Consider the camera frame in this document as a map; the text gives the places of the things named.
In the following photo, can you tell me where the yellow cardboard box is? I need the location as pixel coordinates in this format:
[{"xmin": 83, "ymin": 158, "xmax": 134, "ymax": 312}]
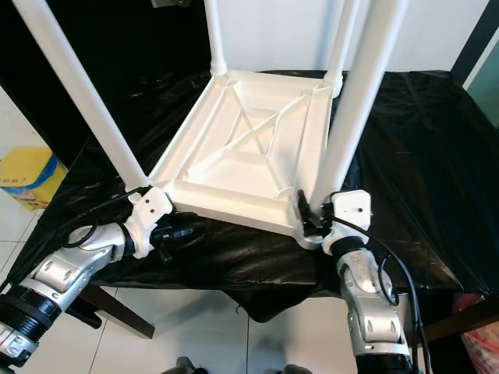
[{"xmin": 0, "ymin": 146, "xmax": 67, "ymax": 211}]

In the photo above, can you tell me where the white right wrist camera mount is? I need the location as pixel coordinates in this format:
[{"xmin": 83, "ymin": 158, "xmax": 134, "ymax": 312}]
[{"xmin": 321, "ymin": 189, "xmax": 371, "ymax": 254}]

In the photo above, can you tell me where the black glossy tablecloth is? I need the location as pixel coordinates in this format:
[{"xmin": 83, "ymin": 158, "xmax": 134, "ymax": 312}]
[{"xmin": 4, "ymin": 70, "xmax": 499, "ymax": 320}]

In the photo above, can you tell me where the white plastic table leg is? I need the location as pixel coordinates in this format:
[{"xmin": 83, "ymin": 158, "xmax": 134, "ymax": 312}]
[
  {"xmin": 205, "ymin": 0, "xmax": 231, "ymax": 76},
  {"xmin": 9, "ymin": 0, "xmax": 157, "ymax": 196},
  {"xmin": 324, "ymin": 0, "xmax": 359, "ymax": 94},
  {"xmin": 308, "ymin": 0, "xmax": 412, "ymax": 215}
]

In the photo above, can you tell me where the white plastic table top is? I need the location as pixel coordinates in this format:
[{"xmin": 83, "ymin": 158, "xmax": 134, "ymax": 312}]
[{"xmin": 136, "ymin": 69, "xmax": 345, "ymax": 250}]

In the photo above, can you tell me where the pink plastic bag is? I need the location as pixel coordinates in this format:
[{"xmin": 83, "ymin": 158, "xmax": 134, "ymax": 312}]
[{"xmin": 464, "ymin": 323, "xmax": 499, "ymax": 367}]

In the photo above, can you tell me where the brown wooden table leg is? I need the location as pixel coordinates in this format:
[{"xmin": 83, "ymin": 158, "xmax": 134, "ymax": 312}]
[
  {"xmin": 425, "ymin": 296, "xmax": 499, "ymax": 344},
  {"xmin": 82, "ymin": 284, "xmax": 155, "ymax": 340}
]

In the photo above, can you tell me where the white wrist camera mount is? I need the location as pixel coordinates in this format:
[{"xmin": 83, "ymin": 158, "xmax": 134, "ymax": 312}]
[
  {"xmin": 129, "ymin": 187, "xmax": 172, "ymax": 258},
  {"xmin": 321, "ymin": 189, "xmax": 371, "ymax": 254}
]

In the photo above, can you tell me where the grey left robot foot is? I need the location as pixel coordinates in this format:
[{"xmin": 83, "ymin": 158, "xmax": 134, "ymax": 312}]
[{"xmin": 173, "ymin": 357, "xmax": 203, "ymax": 374}]

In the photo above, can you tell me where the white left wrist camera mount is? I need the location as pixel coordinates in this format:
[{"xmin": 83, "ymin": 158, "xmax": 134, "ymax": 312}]
[{"xmin": 129, "ymin": 187, "xmax": 172, "ymax": 258}]

